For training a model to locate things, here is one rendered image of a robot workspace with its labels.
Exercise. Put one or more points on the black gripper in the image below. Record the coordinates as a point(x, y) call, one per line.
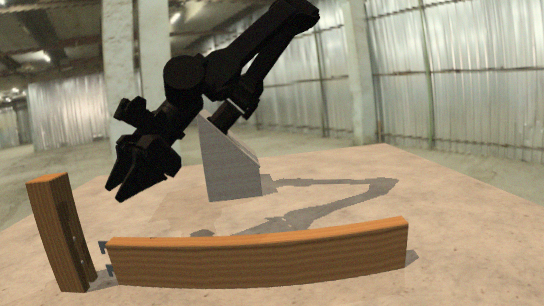
point(143, 161)

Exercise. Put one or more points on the orange wooden rail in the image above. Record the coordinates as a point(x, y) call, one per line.
point(262, 260)

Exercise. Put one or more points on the brown wooden post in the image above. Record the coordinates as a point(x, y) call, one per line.
point(61, 232)

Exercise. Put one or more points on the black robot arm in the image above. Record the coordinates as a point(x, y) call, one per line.
point(218, 75)

